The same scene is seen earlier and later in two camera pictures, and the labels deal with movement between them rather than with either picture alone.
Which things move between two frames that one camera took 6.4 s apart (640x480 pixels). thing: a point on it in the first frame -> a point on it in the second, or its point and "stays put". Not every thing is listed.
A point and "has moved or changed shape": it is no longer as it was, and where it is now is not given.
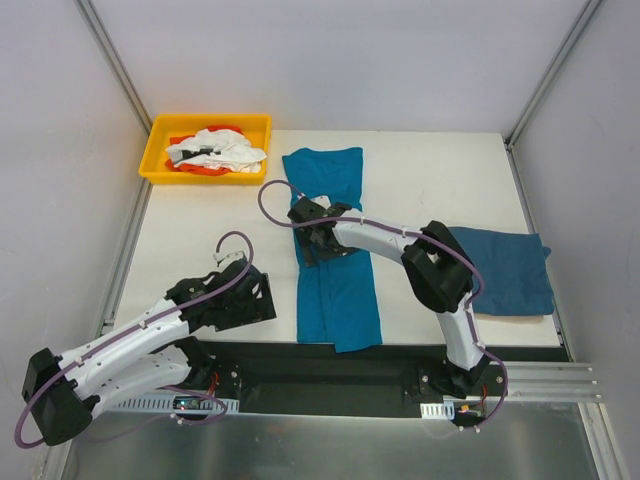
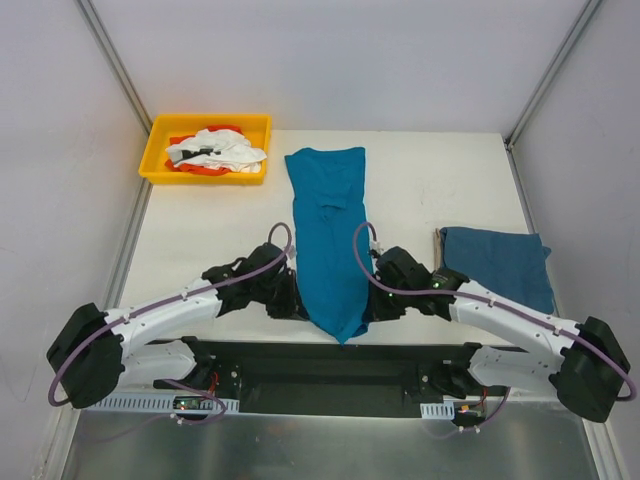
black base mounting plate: (338, 379) stays put
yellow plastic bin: (258, 128) stays put
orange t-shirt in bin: (194, 170) stays put
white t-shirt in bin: (223, 149) stays put
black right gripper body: (310, 240) -> (379, 302)
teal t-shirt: (337, 301) has moved or changed shape
